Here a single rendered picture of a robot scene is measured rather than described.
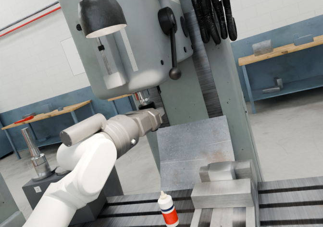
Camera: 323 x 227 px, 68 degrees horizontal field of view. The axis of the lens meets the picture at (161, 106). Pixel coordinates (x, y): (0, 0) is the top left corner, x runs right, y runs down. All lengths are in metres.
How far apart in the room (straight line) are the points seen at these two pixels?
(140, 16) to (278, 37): 4.37
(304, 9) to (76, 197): 4.74
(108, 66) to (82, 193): 0.26
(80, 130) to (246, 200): 0.41
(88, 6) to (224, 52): 0.67
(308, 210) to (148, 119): 0.46
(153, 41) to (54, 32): 5.75
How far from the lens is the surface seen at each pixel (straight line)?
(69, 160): 0.52
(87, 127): 0.50
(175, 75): 0.54
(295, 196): 0.79
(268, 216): 0.73
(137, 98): 0.65
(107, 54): 0.54
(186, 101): 1.02
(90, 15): 0.39
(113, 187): 2.69
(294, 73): 4.96
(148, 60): 0.54
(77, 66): 5.99
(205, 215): 0.65
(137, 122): 0.58
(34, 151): 0.98
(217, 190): 0.65
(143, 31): 0.55
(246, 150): 1.09
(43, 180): 0.96
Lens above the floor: 1.38
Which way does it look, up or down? 12 degrees down
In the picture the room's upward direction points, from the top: 18 degrees counter-clockwise
